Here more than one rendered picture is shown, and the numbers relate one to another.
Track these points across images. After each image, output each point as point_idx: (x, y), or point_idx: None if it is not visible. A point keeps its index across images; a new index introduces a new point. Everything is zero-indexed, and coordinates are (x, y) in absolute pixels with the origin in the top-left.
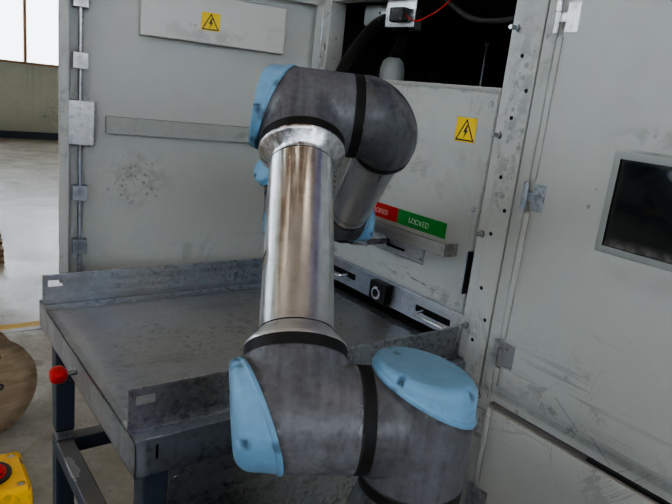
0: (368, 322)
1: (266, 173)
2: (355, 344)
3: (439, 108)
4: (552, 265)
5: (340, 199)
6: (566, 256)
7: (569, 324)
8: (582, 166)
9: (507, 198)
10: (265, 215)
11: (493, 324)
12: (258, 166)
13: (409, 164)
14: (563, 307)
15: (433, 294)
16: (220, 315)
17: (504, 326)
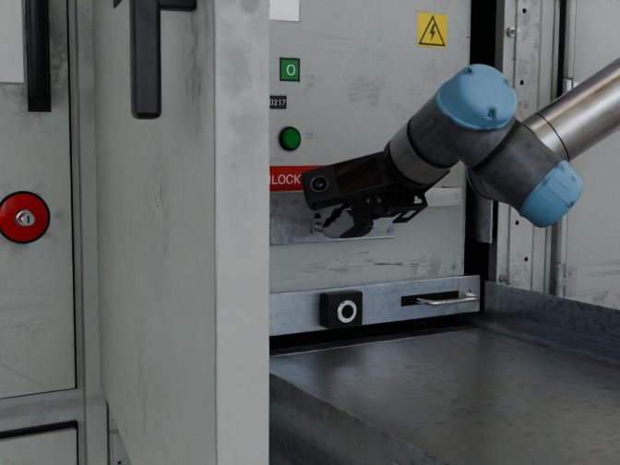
0: (400, 349)
1: (515, 101)
2: (503, 359)
3: (386, 0)
4: (598, 163)
5: (611, 119)
6: (608, 149)
7: (618, 215)
8: (611, 56)
9: (531, 106)
10: (556, 172)
11: (535, 258)
12: (482, 93)
13: (345, 90)
14: (612, 201)
15: (417, 270)
16: (449, 430)
17: (563, 250)
